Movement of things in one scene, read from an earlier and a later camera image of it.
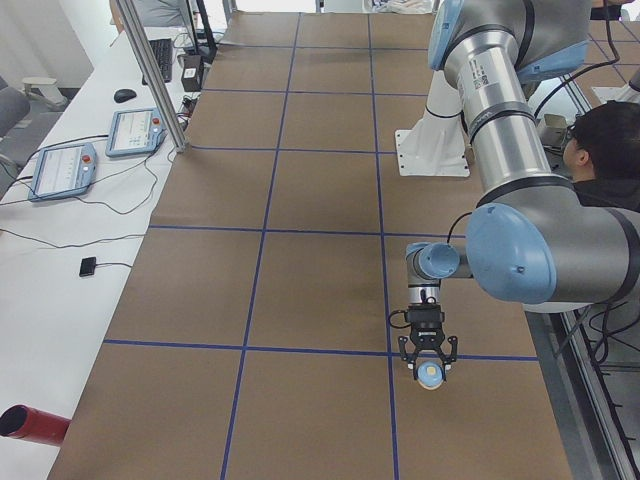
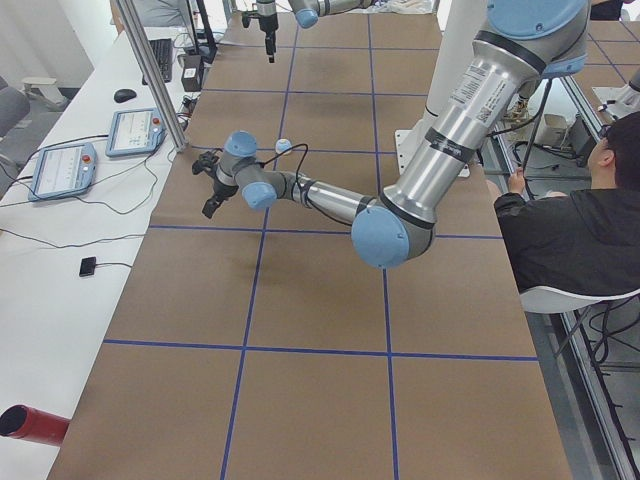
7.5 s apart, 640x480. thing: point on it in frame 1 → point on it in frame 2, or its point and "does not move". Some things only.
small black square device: [88, 266] does not move
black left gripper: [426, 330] → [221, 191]
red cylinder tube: [30, 424] does not move
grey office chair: [15, 106] does not move
